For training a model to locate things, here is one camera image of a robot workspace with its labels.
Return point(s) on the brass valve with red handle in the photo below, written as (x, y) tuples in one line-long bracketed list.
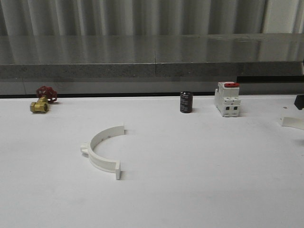
[(46, 95)]

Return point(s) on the white circuit breaker red switch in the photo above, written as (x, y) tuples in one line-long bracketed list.
[(227, 100)]

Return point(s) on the grey stone counter ledge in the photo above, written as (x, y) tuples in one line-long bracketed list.
[(150, 58)]

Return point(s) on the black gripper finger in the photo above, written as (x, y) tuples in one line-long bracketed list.
[(299, 102)]

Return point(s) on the white half-ring pipe clamp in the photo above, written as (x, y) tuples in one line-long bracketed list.
[(98, 158)]

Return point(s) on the black cylindrical capacitor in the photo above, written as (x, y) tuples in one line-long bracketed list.
[(186, 102)]

